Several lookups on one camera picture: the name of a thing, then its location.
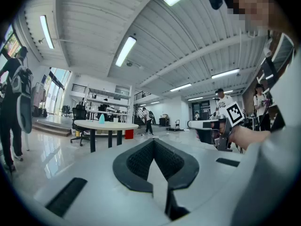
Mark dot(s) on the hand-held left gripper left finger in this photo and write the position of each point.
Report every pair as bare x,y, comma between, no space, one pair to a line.
94,185

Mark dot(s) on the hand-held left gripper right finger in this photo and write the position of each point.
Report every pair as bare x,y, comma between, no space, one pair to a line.
207,173

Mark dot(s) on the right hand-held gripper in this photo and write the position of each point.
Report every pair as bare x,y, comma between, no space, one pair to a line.
235,114

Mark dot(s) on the turquoise plastic bottle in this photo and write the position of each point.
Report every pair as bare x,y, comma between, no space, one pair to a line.
101,119

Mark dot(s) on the clear yellowish plastic cup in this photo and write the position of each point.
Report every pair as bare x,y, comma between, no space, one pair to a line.
115,120

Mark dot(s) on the person's right forearm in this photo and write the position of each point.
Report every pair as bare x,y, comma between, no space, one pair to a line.
249,136

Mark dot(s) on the person's right hand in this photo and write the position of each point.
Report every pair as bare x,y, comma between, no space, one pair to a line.
215,129

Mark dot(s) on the small hand trolley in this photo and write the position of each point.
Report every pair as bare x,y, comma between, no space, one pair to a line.
177,125

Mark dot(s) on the black cart with box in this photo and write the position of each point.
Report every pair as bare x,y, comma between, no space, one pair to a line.
164,121

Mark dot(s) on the red bin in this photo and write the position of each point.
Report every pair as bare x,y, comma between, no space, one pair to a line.
129,134

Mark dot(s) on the black staircase railing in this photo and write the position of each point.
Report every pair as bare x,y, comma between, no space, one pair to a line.
141,95

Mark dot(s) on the wooden steps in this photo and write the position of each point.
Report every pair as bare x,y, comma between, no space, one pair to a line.
51,127

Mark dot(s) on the black office chair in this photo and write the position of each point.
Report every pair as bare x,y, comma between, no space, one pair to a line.
66,109
79,113

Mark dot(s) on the white shelving rack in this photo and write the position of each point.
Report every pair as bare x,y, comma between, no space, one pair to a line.
108,100

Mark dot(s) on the glass entrance doors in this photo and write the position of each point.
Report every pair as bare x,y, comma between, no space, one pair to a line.
55,95

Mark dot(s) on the grey office chair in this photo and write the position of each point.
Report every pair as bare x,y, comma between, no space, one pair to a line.
24,114

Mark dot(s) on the clothes rack with garments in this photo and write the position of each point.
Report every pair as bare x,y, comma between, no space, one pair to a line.
38,98

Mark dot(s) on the grey and black backpack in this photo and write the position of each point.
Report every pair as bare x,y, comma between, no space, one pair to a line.
21,81

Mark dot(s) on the person's head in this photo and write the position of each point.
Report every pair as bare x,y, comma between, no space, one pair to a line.
258,8

